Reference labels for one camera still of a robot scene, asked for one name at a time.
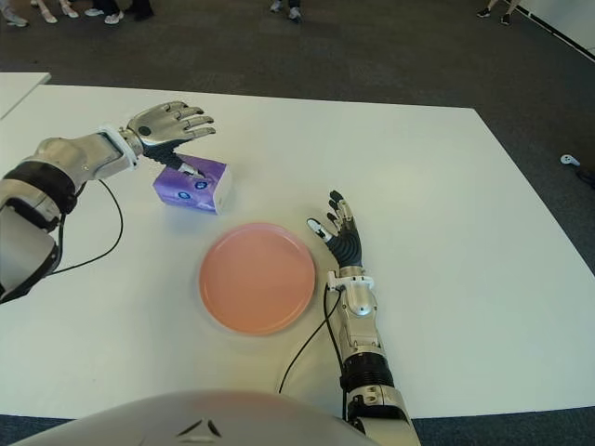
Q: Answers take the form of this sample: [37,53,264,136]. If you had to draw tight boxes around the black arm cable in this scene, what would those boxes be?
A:
[46,178,125,278]
[277,282,348,419]

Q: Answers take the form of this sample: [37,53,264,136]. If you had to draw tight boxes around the person in black shoes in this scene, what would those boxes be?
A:
[476,0,512,27]

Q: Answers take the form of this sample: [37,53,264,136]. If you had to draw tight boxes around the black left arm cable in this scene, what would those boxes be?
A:
[46,178,125,278]

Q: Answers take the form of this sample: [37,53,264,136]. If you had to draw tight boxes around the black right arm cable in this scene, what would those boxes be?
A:
[277,282,348,419]

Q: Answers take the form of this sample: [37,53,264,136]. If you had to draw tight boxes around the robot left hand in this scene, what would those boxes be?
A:
[126,100,218,180]

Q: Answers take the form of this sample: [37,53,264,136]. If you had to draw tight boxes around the person in white sandals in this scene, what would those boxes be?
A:
[31,0,80,24]

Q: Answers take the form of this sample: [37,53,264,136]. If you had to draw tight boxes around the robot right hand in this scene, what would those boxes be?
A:
[305,189,366,269]

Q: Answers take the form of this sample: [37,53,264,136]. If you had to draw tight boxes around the person in dark trousers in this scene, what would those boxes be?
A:
[86,0,155,25]

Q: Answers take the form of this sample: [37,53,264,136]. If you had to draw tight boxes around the white side table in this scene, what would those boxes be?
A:
[0,72,51,120]

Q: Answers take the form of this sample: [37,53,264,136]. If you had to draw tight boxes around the purple tissue paper pack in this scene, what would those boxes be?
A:
[152,154,232,216]

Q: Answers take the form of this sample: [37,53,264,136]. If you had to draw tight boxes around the person in light trousers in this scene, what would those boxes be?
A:
[0,0,30,28]

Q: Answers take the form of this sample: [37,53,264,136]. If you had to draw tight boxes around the pink round plate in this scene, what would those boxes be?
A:
[198,222,318,336]

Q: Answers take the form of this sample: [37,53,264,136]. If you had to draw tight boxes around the silver robot torso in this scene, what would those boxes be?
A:
[13,388,373,446]

